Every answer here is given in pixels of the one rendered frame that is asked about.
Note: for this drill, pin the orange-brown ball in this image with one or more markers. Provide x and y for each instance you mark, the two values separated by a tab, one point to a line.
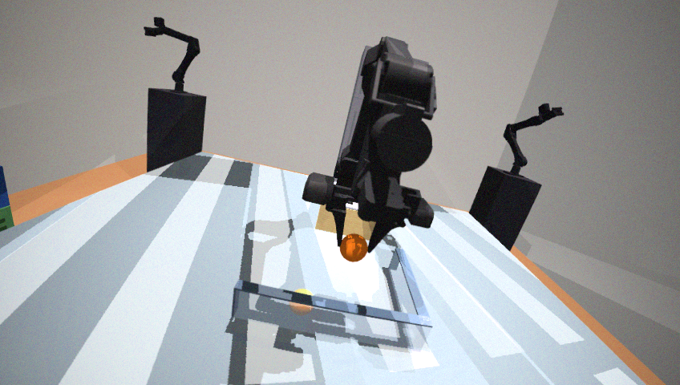
354	247

